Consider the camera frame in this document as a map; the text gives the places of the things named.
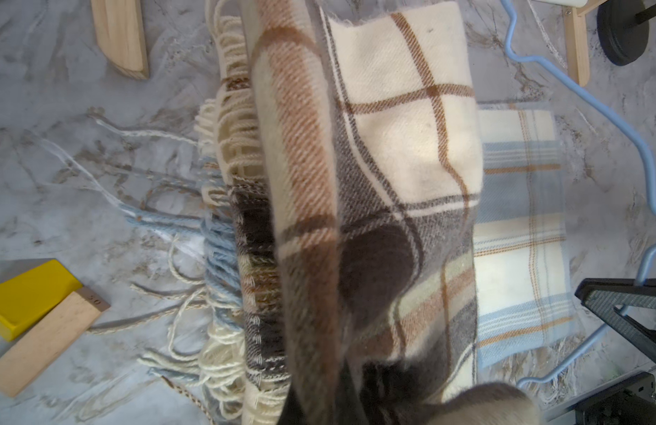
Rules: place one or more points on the brown plaid scarf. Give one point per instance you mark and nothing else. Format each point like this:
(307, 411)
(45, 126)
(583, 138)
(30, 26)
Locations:
(341, 167)

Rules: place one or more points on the wooden clothes rack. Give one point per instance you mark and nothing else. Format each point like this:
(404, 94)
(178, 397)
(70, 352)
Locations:
(120, 36)

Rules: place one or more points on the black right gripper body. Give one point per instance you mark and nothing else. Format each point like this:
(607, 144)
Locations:
(628, 402)

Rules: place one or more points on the wooden block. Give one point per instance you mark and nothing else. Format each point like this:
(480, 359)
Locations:
(48, 339)

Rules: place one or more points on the black microphone on stand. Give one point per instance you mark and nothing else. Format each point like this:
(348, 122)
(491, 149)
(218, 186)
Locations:
(623, 29)

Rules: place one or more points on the yellow block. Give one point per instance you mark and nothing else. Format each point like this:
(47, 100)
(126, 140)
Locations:
(29, 289)

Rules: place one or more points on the blue plaid scarf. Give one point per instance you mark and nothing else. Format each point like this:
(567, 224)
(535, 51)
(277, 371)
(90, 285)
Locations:
(519, 239)

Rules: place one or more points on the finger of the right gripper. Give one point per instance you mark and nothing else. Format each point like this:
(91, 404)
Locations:
(612, 300)

